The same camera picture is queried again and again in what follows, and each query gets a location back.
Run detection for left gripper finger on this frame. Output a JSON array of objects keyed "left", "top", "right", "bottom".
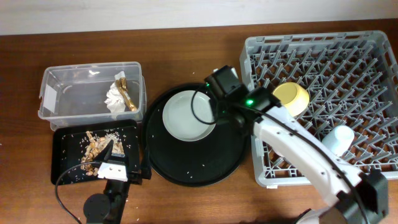
[
  {"left": 141, "top": 147, "right": 152, "bottom": 180},
  {"left": 95, "top": 140, "right": 114, "bottom": 162}
]

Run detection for peanut shells food scraps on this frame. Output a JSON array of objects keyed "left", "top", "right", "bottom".
[{"left": 62, "top": 130, "right": 131, "bottom": 184}]

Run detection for white napkin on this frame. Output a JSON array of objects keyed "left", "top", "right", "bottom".
[{"left": 104, "top": 71, "right": 128, "bottom": 113}]

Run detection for gold foil wrapper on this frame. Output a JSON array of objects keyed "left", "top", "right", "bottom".
[{"left": 115, "top": 77, "right": 137, "bottom": 111}]

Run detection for yellow bowl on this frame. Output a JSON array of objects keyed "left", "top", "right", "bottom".
[{"left": 272, "top": 82, "right": 310, "bottom": 117}]

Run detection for light blue plastic cup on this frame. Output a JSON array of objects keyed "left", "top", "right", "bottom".
[{"left": 322, "top": 125, "right": 354, "bottom": 157}]

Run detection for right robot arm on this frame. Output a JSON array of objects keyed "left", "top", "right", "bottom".
[{"left": 211, "top": 85, "right": 389, "bottom": 223}]

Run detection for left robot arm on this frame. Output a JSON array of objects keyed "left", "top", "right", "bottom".
[{"left": 83, "top": 141, "right": 152, "bottom": 223}]

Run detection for black rectangular tray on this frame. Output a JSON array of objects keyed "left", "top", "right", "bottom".
[{"left": 50, "top": 118, "right": 141, "bottom": 186}]

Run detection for clear plastic storage bin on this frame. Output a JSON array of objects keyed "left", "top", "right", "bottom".
[{"left": 38, "top": 62, "right": 147, "bottom": 131}]

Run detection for grey round plate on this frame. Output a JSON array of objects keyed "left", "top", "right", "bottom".
[{"left": 162, "top": 90, "right": 216, "bottom": 142}]

